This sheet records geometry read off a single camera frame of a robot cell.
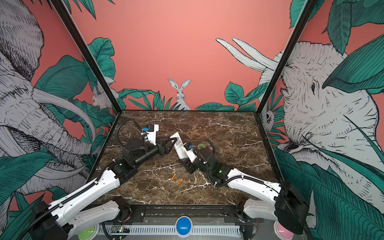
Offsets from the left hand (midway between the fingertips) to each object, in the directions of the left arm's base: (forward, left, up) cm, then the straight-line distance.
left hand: (173, 137), depth 68 cm
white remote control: (-2, -3, -5) cm, 6 cm away
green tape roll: (+13, -15, -30) cm, 36 cm away
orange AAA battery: (-7, +3, -30) cm, 31 cm away
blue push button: (-32, -4, -29) cm, 43 cm away
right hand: (-5, -3, -11) cm, 12 cm away
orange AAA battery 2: (-11, -1, -31) cm, 32 cm away
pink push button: (-37, -49, -27) cm, 67 cm away
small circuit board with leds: (-32, +27, -29) cm, 51 cm away
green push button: (-33, +40, -27) cm, 59 cm away
